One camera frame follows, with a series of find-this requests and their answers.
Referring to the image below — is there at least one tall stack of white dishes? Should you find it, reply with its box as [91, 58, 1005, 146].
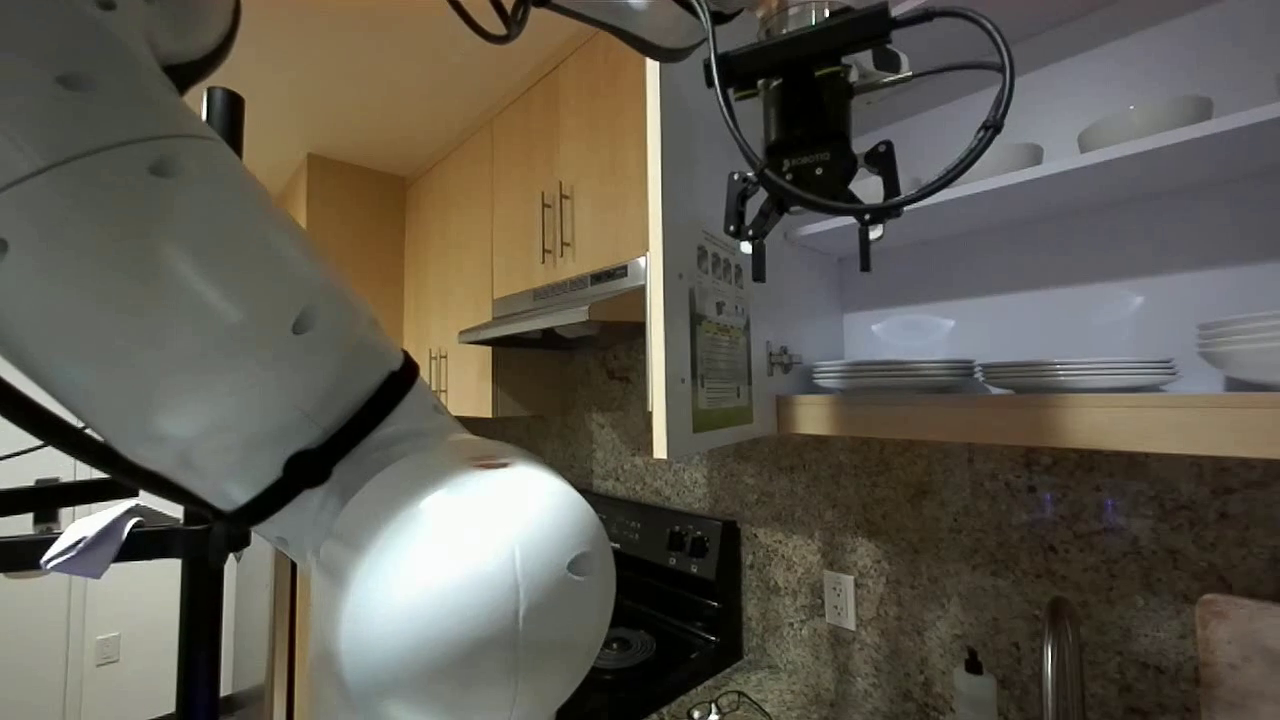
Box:
[1198, 309, 1280, 390]

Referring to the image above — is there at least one white wall outlet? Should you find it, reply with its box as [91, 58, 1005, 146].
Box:
[821, 565, 860, 633]

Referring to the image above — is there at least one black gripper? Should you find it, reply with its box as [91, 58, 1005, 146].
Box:
[725, 58, 906, 283]

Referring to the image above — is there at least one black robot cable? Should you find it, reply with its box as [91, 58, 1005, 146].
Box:
[444, 0, 1022, 228]

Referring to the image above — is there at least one white paper tag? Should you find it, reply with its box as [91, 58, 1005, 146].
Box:
[35, 500, 146, 583]

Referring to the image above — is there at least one small white bowl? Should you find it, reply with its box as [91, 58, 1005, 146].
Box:
[973, 137, 1049, 178]

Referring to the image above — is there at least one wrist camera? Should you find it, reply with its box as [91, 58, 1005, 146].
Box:
[854, 41, 920, 83]

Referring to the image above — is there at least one wooden cabinet door above hood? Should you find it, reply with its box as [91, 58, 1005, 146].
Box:
[493, 74, 565, 305]
[556, 31, 651, 293]

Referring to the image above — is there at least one wooden corner cabinet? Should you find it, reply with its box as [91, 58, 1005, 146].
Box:
[400, 165, 501, 419]

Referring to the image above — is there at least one pale wooden cutting board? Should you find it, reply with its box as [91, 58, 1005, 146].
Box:
[1191, 586, 1280, 720]

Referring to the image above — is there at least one steel kitchen faucet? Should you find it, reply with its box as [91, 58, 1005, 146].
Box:
[1041, 593, 1094, 720]

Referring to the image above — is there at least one steel range hood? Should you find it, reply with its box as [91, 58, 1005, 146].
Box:
[458, 254, 651, 352]

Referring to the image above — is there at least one large white bowl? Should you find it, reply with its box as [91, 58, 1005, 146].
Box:
[1071, 92, 1220, 154]

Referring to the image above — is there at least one stack of white plates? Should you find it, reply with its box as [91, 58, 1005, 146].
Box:
[977, 352, 1184, 395]
[807, 352, 990, 395]

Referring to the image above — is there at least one tall wooden pantry cabinet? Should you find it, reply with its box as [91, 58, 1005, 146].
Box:
[271, 150, 412, 363]

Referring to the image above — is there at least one white soap bottle black cap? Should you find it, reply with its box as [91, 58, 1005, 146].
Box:
[947, 645, 1005, 720]

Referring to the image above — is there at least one black electric stove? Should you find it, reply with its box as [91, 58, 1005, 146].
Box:
[556, 493, 749, 720]

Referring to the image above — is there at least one green printed paper sheet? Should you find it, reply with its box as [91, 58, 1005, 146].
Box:
[683, 280, 762, 437]

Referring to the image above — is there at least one wooden cabinet door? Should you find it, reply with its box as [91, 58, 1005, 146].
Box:
[646, 43, 780, 463]
[556, 31, 651, 293]
[493, 74, 565, 305]

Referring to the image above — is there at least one white cabinet shelf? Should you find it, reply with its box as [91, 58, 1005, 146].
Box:
[786, 96, 1280, 254]

